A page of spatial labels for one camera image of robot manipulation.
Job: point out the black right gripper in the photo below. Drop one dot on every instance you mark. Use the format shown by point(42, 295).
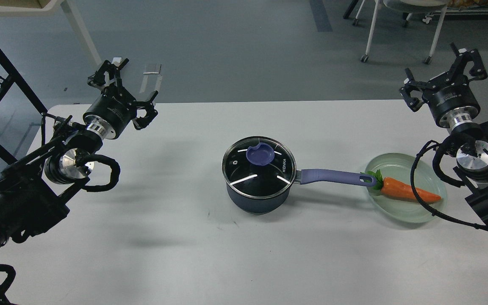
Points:
point(451, 101)

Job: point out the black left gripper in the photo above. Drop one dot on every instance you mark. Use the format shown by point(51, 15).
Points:
point(109, 115)

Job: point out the glass pot lid blue knob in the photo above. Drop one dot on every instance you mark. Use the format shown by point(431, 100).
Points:
point(259, 151)

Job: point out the blue saucepan with purple handle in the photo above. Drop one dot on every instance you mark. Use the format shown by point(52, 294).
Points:
point(260, 191)

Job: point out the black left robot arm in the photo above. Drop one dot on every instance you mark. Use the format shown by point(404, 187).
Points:
point(35, 190)

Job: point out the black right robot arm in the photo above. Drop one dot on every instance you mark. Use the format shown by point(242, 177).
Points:
point(461, 159)

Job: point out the translucent green plate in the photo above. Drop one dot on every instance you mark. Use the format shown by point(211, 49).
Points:
point(398, 166)

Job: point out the orange toy carrot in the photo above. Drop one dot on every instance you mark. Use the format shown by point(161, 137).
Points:
point(394, 188)

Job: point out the white table frame leg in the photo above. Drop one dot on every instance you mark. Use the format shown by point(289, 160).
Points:
point(16, 8)

